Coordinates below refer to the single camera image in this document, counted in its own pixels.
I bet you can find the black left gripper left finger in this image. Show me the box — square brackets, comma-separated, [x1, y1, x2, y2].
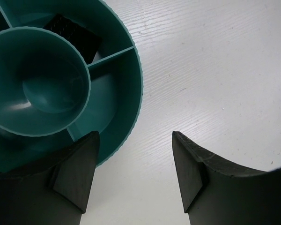
[0, 131, 100, 225]

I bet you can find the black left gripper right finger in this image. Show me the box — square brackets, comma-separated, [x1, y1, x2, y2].
[172, 131, 281, 225]

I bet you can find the black lego plate in container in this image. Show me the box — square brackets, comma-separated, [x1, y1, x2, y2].
[44, 14, 102, 64]

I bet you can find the teal divided round container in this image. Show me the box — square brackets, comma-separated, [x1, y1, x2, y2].
[0, 0, 143, 173]

